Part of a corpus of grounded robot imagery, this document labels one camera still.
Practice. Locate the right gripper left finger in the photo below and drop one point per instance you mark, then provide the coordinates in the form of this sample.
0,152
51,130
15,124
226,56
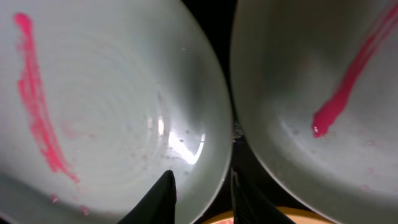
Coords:
158,205

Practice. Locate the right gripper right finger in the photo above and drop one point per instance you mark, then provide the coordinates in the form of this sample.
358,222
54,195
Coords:
250,205

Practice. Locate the yellow plate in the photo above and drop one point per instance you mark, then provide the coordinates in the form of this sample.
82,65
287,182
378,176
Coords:
296,215

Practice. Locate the light blue plate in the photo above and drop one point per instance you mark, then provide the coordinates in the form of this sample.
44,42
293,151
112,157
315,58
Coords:
315,90
98,99

